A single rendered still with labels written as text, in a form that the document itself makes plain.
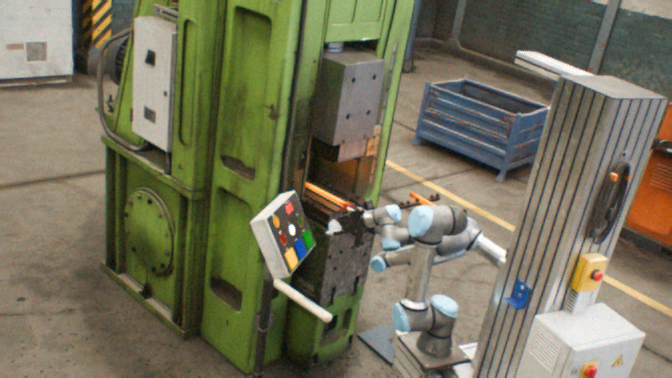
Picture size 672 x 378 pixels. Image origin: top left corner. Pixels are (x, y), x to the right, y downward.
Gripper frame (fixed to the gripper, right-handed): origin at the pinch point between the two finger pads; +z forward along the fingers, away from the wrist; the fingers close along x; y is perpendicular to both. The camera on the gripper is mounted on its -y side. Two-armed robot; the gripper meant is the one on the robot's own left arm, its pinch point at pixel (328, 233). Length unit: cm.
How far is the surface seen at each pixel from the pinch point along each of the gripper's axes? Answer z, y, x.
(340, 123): -11, 43, -30
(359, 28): -28, 82, -52
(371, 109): -21, 43, -50
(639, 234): -115, -160, -343
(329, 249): 18.0, -16.5, -30.6
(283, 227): 11.0, 12.2, 17.2
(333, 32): -21, 84, -35
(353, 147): -8, 29, -43
